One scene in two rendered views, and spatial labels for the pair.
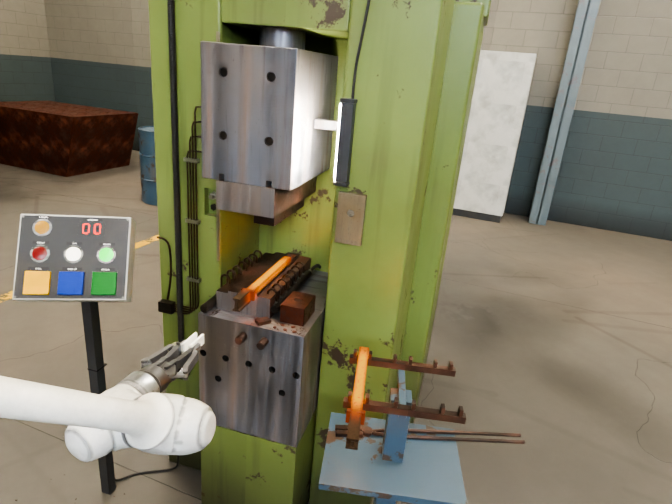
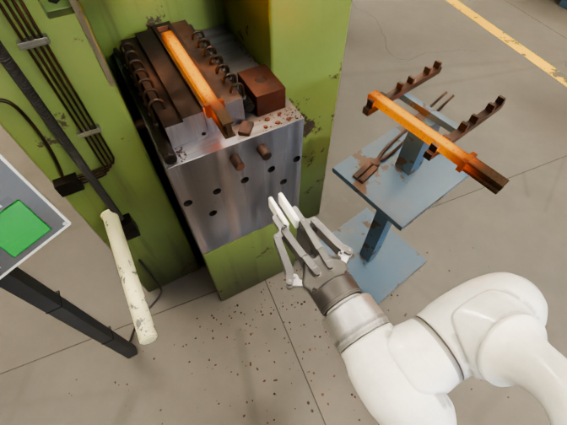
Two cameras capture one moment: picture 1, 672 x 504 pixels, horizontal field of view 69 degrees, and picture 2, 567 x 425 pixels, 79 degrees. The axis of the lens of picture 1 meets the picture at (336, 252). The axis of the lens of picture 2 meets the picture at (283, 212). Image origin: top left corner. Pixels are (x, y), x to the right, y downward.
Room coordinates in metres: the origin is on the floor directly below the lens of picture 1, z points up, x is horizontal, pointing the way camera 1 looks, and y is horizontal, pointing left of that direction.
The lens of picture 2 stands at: (0.87, 0.61, 1.54)
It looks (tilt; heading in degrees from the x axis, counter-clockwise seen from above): 56 degrees down; 317
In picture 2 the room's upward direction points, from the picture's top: straight up
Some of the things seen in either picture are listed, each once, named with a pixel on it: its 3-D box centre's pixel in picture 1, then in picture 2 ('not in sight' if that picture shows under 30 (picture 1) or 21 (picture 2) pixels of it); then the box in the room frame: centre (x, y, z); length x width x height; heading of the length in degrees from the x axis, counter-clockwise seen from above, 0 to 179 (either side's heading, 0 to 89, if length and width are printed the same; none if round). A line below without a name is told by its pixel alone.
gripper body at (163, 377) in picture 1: (157, 375); (328, 282); (0.98, 0.40, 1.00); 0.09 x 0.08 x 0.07; 166
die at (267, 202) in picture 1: (271, 186); not in sight; (1.68, 0.25, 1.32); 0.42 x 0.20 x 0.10; 166
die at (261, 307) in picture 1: (267, 279); (179, 76); (1.68, 0.25, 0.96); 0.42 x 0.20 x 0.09; 166
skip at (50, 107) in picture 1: (62, 136); not in sight; (7.48, 4.32, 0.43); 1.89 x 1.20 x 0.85; 70
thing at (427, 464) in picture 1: (391, 456); (406, 168); (1.16, -0.22, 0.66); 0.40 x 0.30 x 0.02; 86
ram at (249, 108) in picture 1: (285, 115); not in sight; (1.67, 0.21, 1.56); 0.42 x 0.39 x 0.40; 166
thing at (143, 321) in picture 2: not in sight; (126, 271); (1.48, 0.66, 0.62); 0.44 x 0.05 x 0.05; 166
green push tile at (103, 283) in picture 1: (104, 283); (16, 228); (1.43, 0.74, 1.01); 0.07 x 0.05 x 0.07; 101
